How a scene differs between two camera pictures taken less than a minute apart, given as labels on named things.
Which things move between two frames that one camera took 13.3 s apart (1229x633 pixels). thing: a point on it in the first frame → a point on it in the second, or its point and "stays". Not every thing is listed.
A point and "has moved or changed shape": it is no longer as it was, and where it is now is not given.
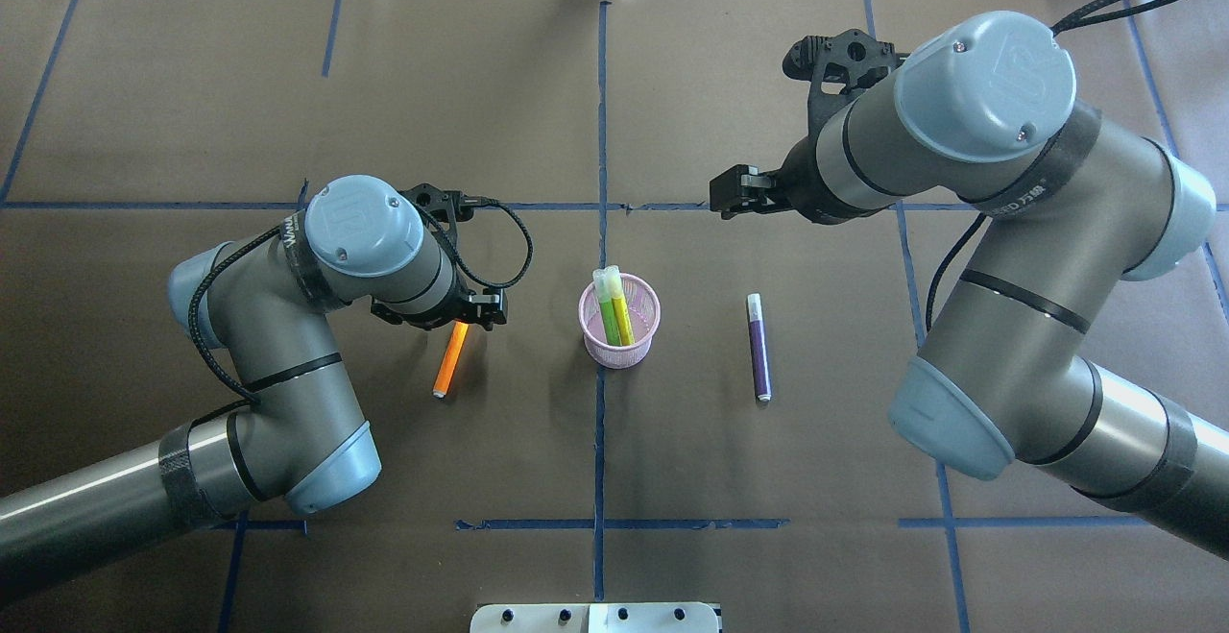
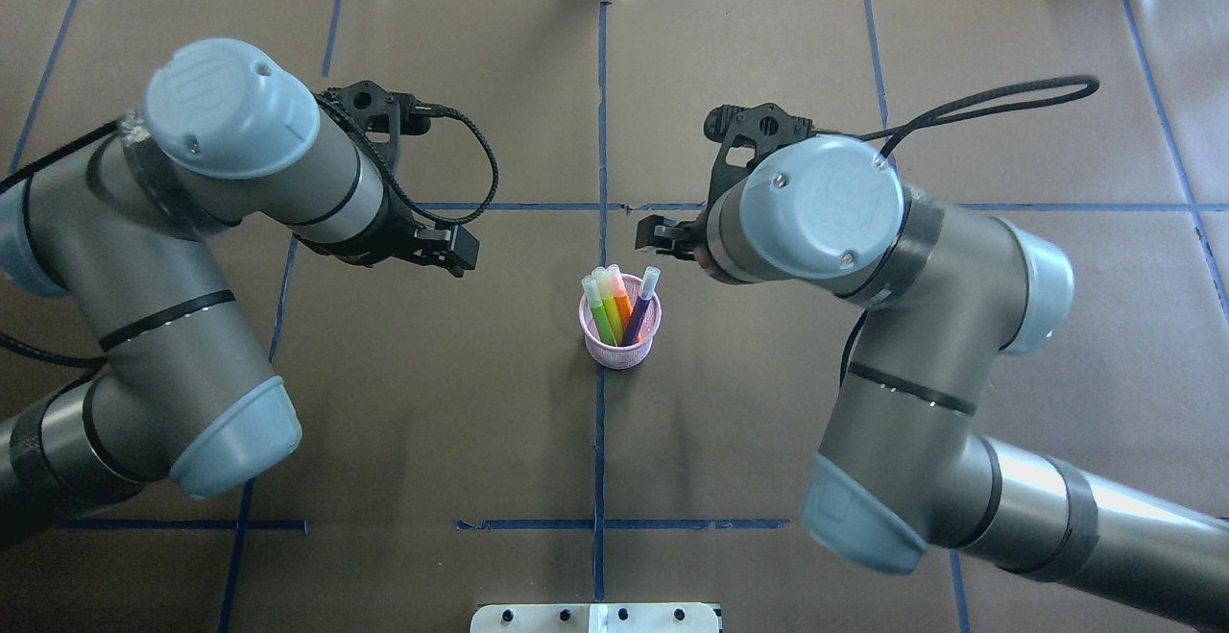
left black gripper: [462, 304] → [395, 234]
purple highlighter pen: [759, 348] → [645, 294]
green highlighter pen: [601, 282] has moved or changed shape
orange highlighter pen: [450, 358] → [620, 295]
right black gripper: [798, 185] → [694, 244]
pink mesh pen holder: [643, 307] stays
